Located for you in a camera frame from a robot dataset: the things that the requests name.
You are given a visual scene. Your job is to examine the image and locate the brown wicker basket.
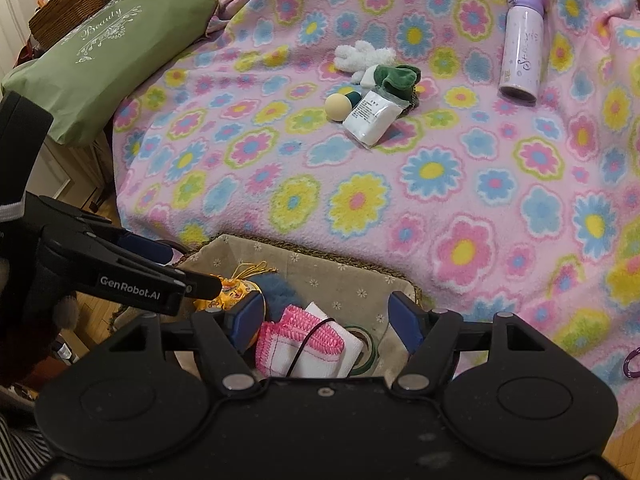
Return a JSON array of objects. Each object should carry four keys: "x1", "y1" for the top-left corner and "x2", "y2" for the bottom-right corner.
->
[{"x1": 28, "y1": 0, "x2": 124, "y2": 48}]

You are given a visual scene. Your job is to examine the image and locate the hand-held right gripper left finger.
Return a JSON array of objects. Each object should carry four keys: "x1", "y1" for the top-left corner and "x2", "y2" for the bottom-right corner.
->
[{"x1": 107, "y1": 290, "x2": 266, "y2": 392}]

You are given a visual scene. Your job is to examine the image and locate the fabric-lined woven basket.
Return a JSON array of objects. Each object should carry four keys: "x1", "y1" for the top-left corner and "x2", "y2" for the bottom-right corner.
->
[{"x1": 112, "y1": 232, "x2": 424, "y2": 379}]

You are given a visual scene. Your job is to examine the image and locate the person's striped clothing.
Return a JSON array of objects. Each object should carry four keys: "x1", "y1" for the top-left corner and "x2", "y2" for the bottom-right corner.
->
[{"x1": 0, "y1": 412, "x2": 53, "y2": 480}]

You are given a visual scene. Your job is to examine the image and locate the blue fur pompom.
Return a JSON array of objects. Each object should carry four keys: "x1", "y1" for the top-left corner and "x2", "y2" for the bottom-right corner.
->
[{"x1": 250, "y1": 270, "x2": 306, "y2": 322}]

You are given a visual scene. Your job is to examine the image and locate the pink floral fleece blanket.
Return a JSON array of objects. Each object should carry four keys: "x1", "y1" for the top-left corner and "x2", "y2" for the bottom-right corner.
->
[{"x1": 112, "y1": 0, "x2": 640, "y2": 442}]

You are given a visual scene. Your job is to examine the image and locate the black heart hair tie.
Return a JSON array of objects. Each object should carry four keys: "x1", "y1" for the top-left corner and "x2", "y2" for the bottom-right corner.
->
[{"x1": 289, "y1": 317, "x2": 337, "y2": 377}]

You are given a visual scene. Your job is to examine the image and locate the green tape roll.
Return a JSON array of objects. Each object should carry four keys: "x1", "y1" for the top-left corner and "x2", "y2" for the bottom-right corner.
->
[{"x1": 345, "y1": 325, "x2": 381, "y2": 377}]

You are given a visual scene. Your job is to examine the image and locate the pink and white cloth bundle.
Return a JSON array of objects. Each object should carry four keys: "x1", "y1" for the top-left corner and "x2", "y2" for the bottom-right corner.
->
[{"x1": 256, "y1": 301, "x2": 364, "y2": 379}]

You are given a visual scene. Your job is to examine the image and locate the white plastic packet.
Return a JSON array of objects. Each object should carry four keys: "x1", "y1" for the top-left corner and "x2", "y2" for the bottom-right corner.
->
[{"x1": 342, "y1": 89, "x2": 405, "y2": 150}]

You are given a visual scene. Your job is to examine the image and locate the white and purple bottle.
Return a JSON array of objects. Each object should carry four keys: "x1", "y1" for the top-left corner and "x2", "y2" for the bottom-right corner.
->
[{"x1": 498, "y1": 0, "x2": 546, "y2": 107}]

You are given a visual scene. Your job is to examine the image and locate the white plush toy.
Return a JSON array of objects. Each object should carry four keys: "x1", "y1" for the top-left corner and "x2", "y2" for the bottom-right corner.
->
[{"x1": 334, "y1": 42, "x2": 396, "y2": 84}]

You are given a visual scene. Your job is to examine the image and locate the cream ball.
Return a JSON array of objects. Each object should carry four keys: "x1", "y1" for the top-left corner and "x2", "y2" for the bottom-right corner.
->
[{"x1": 325, "y1": 94, "x2": 351, "y2": 121}]

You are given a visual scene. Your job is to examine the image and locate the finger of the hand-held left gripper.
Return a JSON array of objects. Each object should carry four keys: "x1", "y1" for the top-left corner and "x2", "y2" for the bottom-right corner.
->
[
  {"x1": 182, "y1": 271, "x2": 224, "y2": 300},
  {"x1": 80, "y1": 214, "x2": 189, "y2": 267}
]

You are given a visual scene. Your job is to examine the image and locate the white cabinet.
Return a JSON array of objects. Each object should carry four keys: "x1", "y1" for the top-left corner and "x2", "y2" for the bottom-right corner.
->
[{"x1": 20, "y1": 127, "x2": 117, "y2": 213}]

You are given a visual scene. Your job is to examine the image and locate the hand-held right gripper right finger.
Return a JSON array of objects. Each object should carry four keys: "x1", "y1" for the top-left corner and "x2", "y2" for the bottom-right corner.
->
[{"x1": 388, "y1": 290, "x2": 542, "y2": 392}]

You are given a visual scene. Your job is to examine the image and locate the green printed pillow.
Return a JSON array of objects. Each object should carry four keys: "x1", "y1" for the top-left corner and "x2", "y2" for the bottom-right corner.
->
[{"x1": 0, "y1": 0, "x2": 219, "y2": 147}]

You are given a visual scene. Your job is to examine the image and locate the orange satin pouch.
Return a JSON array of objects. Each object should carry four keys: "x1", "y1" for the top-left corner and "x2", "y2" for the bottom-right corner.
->
[{"x1": 192, "y1": 262, "x2": 264, "y2": 314}]

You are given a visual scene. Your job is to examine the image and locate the green velvet cloth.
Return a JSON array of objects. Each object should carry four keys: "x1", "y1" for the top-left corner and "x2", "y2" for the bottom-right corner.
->
[{"x1": 375, "y1": 64, "x2": 422, "y2": 111}]

